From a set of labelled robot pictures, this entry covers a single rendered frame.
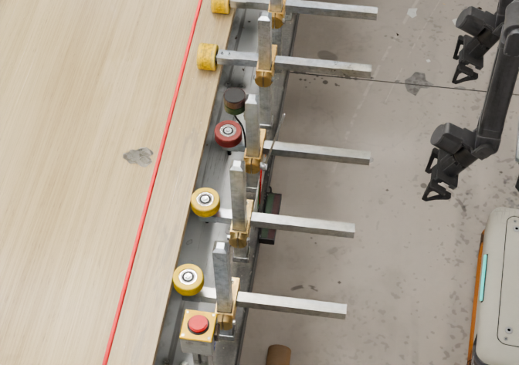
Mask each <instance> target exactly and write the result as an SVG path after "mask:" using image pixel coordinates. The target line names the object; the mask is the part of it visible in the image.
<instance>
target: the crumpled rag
mask: <svg viewBox="0 0 519 365"><path fill-rule="evenodd" d="M153 153H154V152H153V151H152V150H150V149H148V148H147V147H140V148H139V149H138V150H130V151H129V152H127V153H123V159H125V160H127V161H128V163H129V164H134V163H135V164H138V165H140V166H142V167H147V166H148V165H149V164H151V162H152V160H151V158H150V156H151V155H153Z"/></svg>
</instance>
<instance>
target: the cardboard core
mask: <svg viewBox="0 0 519 365"><path fill-rule="evenodd" d="M290 356H291V349H290V348H289V347H287V346H284V345H279V344H275V345H271V346H269V348H268V353H267V358H266V365H290Z"/></svg>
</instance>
